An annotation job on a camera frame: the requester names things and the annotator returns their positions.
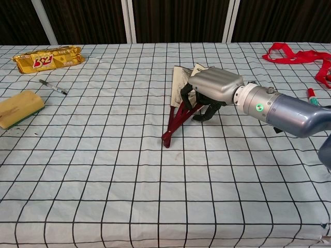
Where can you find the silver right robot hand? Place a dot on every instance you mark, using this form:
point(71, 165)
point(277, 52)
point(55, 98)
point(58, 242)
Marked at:
point(217, 82)

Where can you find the paper folding fan red ribs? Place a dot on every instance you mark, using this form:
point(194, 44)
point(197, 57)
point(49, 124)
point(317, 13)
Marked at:
point(178, 82)

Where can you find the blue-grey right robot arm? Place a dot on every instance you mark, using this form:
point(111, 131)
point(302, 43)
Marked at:
point(284, 111)

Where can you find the red and green marker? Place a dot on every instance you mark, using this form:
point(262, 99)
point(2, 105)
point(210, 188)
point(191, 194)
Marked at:
point(312, 96)

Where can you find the black marker pen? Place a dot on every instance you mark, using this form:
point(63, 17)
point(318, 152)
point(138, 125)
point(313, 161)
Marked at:
point(53, 87)

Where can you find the gold snack package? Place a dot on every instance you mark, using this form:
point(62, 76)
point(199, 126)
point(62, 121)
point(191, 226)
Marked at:
point(46, 60)

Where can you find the white partition post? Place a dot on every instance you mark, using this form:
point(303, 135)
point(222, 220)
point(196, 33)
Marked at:
point(46, 23)
point(231, 20)
point(129, 23)

